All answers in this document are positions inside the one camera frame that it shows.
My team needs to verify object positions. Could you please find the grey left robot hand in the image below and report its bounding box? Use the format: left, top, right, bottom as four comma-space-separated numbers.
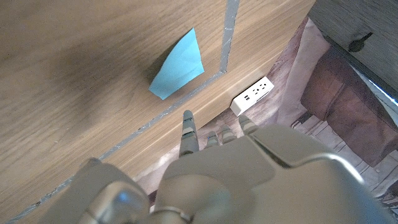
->
37, 110, 398, 224

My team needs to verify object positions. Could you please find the white power strip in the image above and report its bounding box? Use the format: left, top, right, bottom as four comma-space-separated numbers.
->
229, 76, 275, 117

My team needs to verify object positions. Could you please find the printed living room backdrop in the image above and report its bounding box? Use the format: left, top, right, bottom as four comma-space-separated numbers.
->
133, 17, 398, 206

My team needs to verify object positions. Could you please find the grey tape outline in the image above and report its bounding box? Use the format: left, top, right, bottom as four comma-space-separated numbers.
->
6, 0, 241, 224

